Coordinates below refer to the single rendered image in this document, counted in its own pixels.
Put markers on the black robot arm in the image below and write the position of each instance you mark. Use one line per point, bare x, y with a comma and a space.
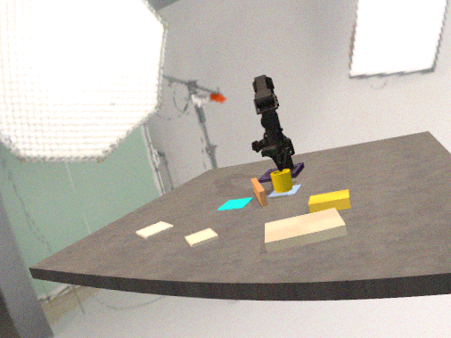
265, 101

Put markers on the yellow cup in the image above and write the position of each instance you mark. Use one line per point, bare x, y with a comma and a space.
282, 181

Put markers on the beige flat square tile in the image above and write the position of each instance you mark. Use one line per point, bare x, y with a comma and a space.
201, 238

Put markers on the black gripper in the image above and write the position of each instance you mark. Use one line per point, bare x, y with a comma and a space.
276, 149

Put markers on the cream flat square tile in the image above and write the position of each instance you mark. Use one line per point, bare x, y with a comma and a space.
153, 230

